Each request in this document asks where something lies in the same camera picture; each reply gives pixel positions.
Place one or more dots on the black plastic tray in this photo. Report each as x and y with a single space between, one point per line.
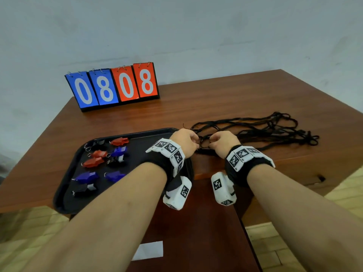
136 155

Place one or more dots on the orange plastic holders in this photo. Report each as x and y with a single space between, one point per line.
93 162

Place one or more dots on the person's right hand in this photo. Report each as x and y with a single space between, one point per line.
225 144

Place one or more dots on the person's left forearm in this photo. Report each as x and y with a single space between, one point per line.
99 223

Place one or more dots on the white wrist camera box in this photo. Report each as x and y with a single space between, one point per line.
178 195
222 189

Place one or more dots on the white paper label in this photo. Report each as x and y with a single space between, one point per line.
149 251

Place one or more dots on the person's right forearm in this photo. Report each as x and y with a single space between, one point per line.
306 223

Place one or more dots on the person's left hand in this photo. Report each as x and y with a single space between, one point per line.
184 141

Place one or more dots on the blue plastic holders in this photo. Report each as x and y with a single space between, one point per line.
86 177

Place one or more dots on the black wristband with marker tags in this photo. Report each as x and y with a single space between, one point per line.
244 154
170 148

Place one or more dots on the blue and red flip scoreboard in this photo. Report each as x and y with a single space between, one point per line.
124 84

